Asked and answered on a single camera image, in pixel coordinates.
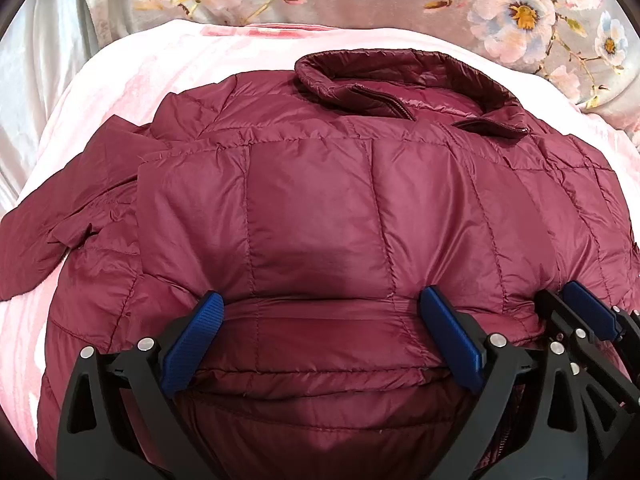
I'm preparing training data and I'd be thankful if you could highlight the maroon quilted down jacket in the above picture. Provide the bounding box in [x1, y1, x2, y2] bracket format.
[1, 50, 639, 479]

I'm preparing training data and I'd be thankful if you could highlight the grey floral bed cover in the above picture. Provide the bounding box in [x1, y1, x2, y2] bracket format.
[86, 0, 639, 139]

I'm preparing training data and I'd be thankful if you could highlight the pink blanket with bows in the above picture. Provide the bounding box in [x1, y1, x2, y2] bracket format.
[0, 18, 640, 461]

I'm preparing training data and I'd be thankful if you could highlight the silver satin sheet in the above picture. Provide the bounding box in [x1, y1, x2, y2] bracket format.
[1, 0, 99, 214]

